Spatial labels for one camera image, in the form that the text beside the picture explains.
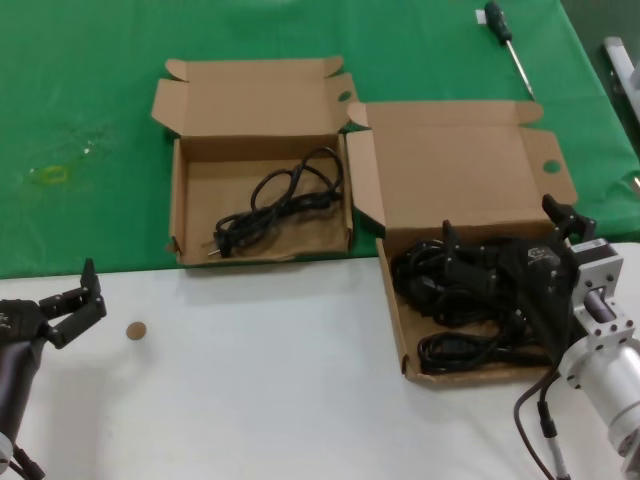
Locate dark grey arm cable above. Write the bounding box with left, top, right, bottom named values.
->
left=514, top=369, right=561, bottom=480

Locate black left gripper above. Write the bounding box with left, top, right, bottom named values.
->
left=0, top=258, right=108, bottom=350

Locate grey metal bar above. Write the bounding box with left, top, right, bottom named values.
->
left=602, top=35, right=640, bottom=121

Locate green handled screwdriver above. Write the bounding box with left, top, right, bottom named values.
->
left=483, top=0, right=536, bottom=99

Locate green table cloth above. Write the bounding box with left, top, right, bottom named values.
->
left=0, top=0, right=640, bottom=281

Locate open brown cardboard box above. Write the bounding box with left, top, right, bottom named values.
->
left=344, top=99, right=579, bottom=385
left=150, top=54, right=360, bottom=264

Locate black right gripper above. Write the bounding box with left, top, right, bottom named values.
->
left=442, top=193, right=597, bottom=364

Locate cable with silver connector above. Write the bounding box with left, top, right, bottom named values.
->
left=535, top=372, right=574, bottom=480

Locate black power cable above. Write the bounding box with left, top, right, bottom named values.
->
left=409, top=299, right=536, bottom=342
left=417, top=333, right=554, bottom=375
left=207, top=146, right=346, bottom=261
left=391, top=238, right=501, bottom=321

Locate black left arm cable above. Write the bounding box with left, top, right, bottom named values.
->
left=9, top=444, right=47, bottom=480

